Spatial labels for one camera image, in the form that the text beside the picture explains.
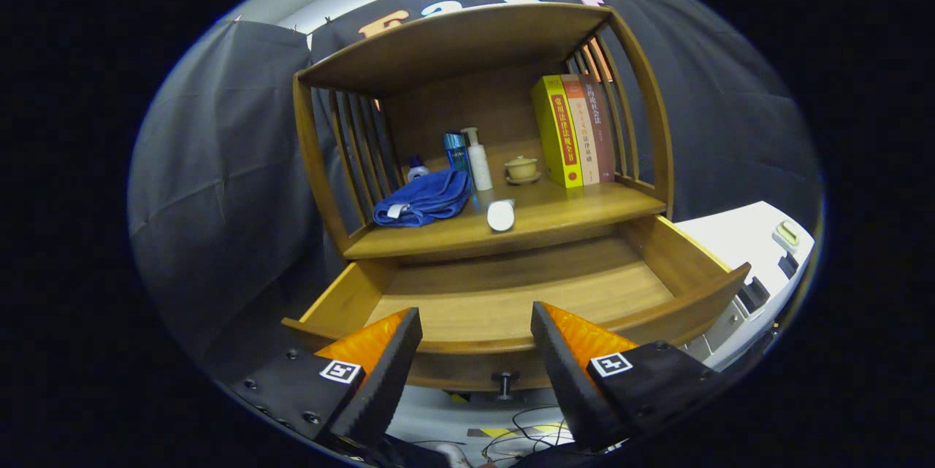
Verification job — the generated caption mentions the white green cleanser tube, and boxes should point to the white green cleanser tube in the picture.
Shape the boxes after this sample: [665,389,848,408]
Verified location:
[486,198,516,233]

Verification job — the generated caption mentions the brown book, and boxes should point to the brown book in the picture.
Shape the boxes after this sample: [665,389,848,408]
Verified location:
[581,74,617,183]

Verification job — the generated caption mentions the yellow black floor tape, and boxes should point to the yellow black floor tape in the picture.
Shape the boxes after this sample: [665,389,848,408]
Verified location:
[467,424,567,440]

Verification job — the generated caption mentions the blue folded towel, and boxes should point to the blue folded towel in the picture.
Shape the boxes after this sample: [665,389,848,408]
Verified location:
[373,168,474,228]

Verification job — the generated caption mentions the wooden cabinet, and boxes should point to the wooden cabinet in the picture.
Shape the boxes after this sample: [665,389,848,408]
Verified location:
[292,2,674,264]

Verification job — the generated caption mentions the white pump bottle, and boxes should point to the white pump bottle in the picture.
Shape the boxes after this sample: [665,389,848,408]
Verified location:
[461,127,494,192]

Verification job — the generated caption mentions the blue glass bottle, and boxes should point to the blue glass bottle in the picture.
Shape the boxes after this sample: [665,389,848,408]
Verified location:
[443,132,472,177]

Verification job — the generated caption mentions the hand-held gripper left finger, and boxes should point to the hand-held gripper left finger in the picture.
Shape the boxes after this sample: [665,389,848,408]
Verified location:
[230,307,424,447]

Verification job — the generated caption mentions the white drawer unit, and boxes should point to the white drawer unit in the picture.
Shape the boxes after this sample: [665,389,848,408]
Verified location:
[672,201,815,372]

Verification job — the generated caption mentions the beige book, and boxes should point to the beige book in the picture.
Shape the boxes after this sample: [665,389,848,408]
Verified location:
[562,74,601,186]

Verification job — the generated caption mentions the beige lidded teacup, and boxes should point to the beige lidded teacup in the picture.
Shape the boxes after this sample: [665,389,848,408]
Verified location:
[504,156,542,185]

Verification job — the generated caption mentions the yellow book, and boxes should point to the yellow book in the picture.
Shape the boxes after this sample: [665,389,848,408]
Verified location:
[531,74,584,189]

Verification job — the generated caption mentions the wooden countertop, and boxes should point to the wooden countertop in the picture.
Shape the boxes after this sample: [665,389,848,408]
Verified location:
[343,154,667,261]

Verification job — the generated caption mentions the black floor cables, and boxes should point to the black floor cables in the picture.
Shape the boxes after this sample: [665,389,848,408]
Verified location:
[478,406,578,463]

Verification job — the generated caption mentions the wooden drawer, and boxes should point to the wooden drawer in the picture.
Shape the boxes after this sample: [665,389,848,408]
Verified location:
[281,214,752,402]

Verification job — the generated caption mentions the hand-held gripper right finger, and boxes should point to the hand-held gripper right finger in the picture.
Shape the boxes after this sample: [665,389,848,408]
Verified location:
[530,301,724,452]

